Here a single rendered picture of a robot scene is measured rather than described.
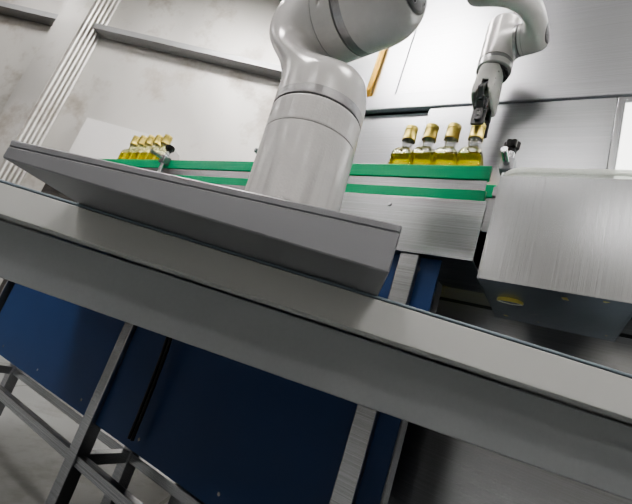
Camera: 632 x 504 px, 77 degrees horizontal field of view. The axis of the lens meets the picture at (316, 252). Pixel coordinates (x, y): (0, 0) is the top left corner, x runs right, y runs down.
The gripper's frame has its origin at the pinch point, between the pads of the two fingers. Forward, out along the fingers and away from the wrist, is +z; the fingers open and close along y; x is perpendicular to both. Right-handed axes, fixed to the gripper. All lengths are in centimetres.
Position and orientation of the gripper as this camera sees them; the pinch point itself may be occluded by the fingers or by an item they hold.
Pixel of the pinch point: (479, 124)
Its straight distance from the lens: 111.4
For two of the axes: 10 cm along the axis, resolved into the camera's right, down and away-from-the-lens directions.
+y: -4.6, -3.6, -8.1
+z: -3.1, 9.2, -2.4
